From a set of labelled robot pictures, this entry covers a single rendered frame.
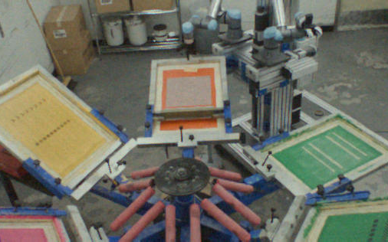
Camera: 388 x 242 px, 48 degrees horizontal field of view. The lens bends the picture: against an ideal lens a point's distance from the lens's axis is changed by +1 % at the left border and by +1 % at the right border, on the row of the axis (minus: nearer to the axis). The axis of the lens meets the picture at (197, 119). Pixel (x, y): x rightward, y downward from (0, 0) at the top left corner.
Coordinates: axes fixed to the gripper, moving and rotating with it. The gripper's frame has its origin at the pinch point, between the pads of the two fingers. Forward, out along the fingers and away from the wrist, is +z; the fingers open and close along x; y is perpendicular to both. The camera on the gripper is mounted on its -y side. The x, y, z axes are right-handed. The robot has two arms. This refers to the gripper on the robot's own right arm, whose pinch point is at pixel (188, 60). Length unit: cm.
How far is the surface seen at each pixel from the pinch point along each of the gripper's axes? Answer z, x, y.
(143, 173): -23, -119, -25
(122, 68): 185, 191, -108
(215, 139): -6, -85, 19
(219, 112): -1, -57, 22
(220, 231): -17, -155, 18
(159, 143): -5, -85, -19
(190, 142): -10, -89, 2
